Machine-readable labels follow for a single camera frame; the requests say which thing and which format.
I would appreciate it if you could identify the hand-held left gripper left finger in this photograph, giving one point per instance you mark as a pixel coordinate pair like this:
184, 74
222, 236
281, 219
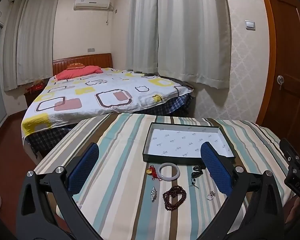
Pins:
82, 167

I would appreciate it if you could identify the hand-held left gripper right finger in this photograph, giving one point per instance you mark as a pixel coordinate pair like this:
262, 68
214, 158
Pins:
215, 170

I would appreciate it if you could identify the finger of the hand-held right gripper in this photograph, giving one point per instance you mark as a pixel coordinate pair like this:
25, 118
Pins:
288, 150

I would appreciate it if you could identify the green cardboard tray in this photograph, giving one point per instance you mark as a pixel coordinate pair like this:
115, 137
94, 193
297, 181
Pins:
187, 140

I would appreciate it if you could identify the white jade bangle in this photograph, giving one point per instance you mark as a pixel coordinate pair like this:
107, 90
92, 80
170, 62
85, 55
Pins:
160, 173

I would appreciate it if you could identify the silver crystal brooch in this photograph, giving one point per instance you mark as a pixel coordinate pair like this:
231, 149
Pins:
153, 193

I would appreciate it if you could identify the person's right hand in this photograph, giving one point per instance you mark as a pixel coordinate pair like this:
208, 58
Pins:
294, 208

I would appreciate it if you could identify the black bead pendant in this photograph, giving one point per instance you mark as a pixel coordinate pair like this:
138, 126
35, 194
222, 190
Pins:
195, 173

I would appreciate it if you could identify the striped cloth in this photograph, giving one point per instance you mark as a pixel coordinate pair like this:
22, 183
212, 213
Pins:
122, 155

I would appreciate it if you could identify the door lock with keys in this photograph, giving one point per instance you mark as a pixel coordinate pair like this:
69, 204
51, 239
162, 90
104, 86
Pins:
280, 79

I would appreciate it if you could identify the blue plaid sheet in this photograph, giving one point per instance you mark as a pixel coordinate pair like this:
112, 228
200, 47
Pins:
165, 107

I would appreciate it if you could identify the patterned white bedsheet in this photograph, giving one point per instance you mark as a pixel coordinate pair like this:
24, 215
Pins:
110, 90

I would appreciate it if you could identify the wooden nightstand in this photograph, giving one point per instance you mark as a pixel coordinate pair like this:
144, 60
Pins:
31, 98

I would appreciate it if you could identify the red box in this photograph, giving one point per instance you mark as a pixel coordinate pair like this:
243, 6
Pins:
36, 88

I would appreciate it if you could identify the red pillow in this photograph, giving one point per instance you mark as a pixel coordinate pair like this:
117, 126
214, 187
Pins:
75, 73

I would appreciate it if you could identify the orange cushion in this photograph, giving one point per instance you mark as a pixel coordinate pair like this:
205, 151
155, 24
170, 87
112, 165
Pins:
75, 66

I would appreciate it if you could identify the wooden door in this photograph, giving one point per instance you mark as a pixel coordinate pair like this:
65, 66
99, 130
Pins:
287, 42

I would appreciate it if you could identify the wooden headboard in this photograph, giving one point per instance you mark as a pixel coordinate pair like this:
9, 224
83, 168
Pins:
95, 60

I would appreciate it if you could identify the white curtain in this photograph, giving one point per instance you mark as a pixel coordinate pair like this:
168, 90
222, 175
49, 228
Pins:
35, 42
192, 35
143, 30

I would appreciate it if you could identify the white air conditioner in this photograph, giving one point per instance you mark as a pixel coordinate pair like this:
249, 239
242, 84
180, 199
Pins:
91, 2

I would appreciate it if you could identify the wall socket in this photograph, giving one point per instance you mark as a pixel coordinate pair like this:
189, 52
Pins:
91, 50

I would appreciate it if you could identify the light switch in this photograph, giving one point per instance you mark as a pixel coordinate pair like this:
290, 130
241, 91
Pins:
250, 25

